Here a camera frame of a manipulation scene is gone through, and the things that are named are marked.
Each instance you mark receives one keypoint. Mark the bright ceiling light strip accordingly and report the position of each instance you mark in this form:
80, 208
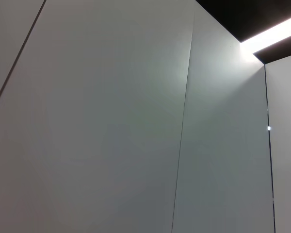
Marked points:
271, 32

